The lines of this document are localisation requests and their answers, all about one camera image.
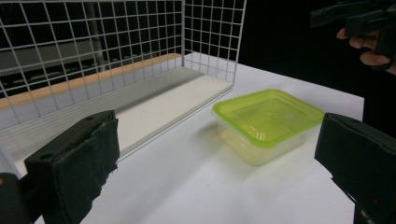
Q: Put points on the grey metal stand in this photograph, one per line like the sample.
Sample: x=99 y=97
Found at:
x=95 y=28

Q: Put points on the light wooden strip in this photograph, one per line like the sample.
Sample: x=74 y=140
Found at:
x=77 y=83

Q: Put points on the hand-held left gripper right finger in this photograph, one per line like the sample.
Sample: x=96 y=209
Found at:
x=358 y=155

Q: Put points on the clear plastic container green lid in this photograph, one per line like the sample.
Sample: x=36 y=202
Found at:
x=267 y=124

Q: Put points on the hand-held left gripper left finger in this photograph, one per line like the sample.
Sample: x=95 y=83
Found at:
x=74 y=168

